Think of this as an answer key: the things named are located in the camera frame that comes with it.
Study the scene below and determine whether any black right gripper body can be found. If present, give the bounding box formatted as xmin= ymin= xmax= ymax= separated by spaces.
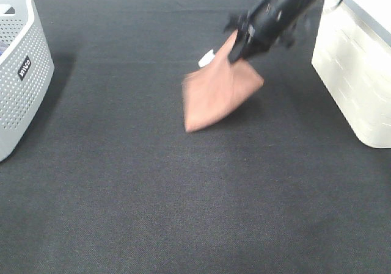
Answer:
xmin=224 ymin=0 xmax=298 ymax=57

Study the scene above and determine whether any pink towel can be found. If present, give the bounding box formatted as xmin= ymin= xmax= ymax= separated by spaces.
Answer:
xmin=182 ymin=31 xmax=264 ymax=133

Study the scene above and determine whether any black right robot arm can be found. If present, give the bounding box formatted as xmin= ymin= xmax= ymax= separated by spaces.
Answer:
xmin=225 ymin=0 xmax=318 ymax=64

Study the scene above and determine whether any white plastic storage bin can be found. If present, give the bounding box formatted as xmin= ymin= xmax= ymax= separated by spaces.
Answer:
xmin=312 ymin=0 xmax=390 ymax=149

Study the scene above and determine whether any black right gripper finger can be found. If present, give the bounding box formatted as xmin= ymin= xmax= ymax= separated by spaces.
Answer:
xmin=228 ymin=31 xmax=248 ymax=63

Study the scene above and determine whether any grey perforated laundry basket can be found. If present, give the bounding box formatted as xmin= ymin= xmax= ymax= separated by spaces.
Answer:
xmin=1 ymin=0 xmax=54 ymax=160

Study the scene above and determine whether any black table mat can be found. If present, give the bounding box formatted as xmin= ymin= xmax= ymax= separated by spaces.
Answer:
xmin=1 ymin=0 xmax=390 ymax=273

